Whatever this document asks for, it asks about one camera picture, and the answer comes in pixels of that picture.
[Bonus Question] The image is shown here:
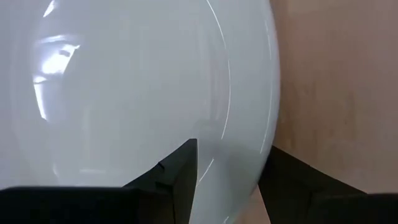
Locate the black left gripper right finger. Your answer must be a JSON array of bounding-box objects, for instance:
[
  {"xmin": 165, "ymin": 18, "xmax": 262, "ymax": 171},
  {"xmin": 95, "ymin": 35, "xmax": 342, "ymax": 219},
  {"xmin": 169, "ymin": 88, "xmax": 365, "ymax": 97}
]
[{"xmin": 257, "ymin": 145, "xmax": 398, "ymax": 224}]

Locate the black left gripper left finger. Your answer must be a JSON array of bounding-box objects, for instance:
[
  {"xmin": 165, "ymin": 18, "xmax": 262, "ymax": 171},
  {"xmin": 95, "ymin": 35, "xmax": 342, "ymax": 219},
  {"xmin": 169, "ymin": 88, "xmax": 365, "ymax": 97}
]
[{"xmin": 0, "ymin": 138, "xmax": 198, "ymax": 224}]

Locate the white plate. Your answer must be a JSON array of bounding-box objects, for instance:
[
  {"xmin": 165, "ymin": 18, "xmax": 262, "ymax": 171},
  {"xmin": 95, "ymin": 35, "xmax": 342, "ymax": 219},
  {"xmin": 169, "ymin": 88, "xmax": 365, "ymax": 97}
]
[{"xmin": 0, "ymin": 0, "xmax": 280, "ymax": 224}]

